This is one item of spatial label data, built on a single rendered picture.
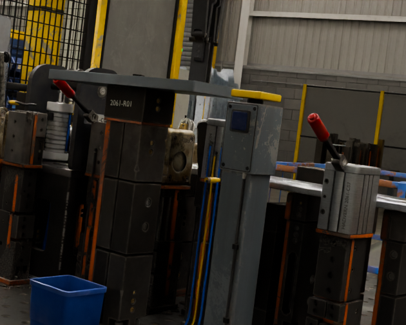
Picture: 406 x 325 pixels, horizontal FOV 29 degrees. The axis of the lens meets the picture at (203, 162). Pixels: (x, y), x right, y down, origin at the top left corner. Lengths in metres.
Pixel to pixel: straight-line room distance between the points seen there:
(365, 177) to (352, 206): 0.06
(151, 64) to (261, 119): 4.08
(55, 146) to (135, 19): 3.40
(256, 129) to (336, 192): 0.19
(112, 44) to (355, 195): 3.73
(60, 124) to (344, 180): 0.71
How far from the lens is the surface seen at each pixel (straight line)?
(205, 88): 1.30
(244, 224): 1.26
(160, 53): 5.40
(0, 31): 2.44
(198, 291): 1.51
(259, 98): 1.25
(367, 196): 1.37
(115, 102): 1.44
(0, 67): 2.09
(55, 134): 1.78
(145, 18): 5.23
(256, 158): 1.24
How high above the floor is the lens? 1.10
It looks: 3 degrees down
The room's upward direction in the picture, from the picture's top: 7 degrees clockwise
